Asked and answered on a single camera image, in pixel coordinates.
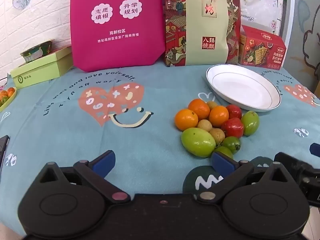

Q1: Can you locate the teal printed tablecloth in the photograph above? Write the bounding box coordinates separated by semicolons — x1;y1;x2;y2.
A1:
0;62;320;230

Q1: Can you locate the red and green gift bag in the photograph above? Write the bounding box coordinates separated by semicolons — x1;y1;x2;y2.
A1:
164;0;242;67

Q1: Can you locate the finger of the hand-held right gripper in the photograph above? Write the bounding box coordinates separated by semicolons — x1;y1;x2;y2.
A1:
274;152;313;178
309;143;320;157

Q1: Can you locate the small green tomato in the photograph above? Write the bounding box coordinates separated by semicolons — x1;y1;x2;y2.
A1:
221;136;242;155

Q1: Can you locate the grey cartoon drawing board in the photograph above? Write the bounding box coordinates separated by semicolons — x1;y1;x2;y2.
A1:
279;0;320;93

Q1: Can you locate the small green jujube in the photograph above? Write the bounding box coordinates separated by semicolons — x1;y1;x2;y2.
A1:
214;146;234;159

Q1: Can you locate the pink tote bag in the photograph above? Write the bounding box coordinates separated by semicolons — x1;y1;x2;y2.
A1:
71;0;164;72

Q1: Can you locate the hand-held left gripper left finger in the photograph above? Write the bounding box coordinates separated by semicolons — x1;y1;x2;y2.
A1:
35;150;131;204

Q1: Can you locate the white round plate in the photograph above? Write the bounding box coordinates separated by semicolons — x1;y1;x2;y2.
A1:
206;64;282;112

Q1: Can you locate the yellow tray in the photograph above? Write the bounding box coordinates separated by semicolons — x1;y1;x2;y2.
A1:
0;87;17;113

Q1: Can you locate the large green jujube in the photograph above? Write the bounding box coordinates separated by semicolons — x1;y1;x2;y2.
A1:
181;127;216;158

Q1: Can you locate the black flat device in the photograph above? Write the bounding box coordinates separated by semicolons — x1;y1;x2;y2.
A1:
0;135;10;165

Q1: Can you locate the orange tangerine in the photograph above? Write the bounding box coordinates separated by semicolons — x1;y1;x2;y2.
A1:
188;99;210;120
175;108;199;131
209;105;229;127

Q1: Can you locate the white floral bag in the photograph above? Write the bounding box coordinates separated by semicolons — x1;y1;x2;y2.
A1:
239;0;284;34

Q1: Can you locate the red cracker box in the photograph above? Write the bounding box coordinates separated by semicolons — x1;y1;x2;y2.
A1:
237;25;287;70

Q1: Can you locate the green cardboard box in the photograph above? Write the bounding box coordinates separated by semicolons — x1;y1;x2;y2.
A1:
10;46;74;90

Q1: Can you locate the green enamel bowl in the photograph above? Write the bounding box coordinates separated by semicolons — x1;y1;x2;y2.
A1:
20;39;54;63

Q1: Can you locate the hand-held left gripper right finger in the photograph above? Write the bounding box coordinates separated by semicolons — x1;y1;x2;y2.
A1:
197;152;290;203

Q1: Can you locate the red wax apple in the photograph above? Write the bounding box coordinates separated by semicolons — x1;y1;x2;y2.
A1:
226;104;242;119
221;118;244;138

